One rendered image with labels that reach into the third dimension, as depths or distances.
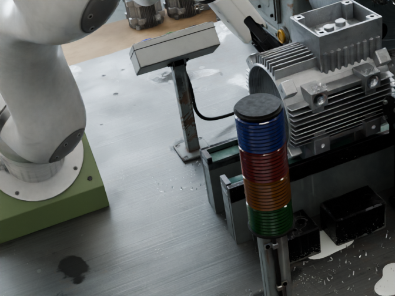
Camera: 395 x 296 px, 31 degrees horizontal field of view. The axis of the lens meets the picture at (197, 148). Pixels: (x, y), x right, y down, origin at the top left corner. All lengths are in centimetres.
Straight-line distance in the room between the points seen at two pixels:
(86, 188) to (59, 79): 49
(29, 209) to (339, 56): 65
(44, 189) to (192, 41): 41
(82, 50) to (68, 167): 234
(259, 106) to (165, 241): 53
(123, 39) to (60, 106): 277
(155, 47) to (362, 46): 40
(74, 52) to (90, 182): 234
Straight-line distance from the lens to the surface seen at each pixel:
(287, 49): 122
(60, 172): 140
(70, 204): 141
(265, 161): 86
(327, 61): 119
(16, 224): 141
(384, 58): 123
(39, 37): 72
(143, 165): 152
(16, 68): 87
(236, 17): 115
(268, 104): 85
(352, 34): 120
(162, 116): 168
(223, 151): 131
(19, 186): 140
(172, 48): 139
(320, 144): 120
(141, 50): 138
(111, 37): 378
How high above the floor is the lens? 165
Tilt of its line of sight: 34 degrees down
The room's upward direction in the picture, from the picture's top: 10 degrees counter-clockwise
